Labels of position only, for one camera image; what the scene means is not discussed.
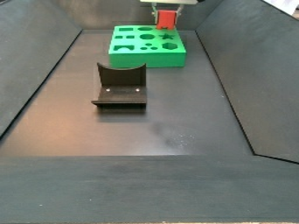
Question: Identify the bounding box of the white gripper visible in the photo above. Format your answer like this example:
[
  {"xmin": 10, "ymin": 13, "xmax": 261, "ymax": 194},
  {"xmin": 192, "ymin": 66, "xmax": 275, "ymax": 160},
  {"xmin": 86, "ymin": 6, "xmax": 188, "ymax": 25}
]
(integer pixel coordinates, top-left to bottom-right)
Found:
[{"xmin": 139, "ymin": 0, "xmax": 197, "ymax": 24}]

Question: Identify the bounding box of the red square-circle object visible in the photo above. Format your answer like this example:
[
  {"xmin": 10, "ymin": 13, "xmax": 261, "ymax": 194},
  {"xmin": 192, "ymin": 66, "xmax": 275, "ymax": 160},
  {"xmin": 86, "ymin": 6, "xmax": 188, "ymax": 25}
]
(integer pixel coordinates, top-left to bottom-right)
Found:
[{"xmin": 156, "ymin": 10, "xmax": 176, "ymax": 30}]

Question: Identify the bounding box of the green fixture block with cutouts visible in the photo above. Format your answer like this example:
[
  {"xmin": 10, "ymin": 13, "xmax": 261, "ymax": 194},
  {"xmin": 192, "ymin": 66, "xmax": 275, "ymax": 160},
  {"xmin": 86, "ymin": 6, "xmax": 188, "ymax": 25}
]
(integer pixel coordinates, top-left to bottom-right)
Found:
[{"xmin": 108, "ymin": 25, "xmax": 187, "ymax": 68}]

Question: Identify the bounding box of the black curved stand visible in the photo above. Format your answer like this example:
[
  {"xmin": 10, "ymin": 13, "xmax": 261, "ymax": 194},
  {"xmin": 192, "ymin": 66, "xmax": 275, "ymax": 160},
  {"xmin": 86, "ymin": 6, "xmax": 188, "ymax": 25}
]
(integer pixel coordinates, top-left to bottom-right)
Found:
[{"xmin": 92, "ymin": 63, "xmax": 147, "ymax": 107}]

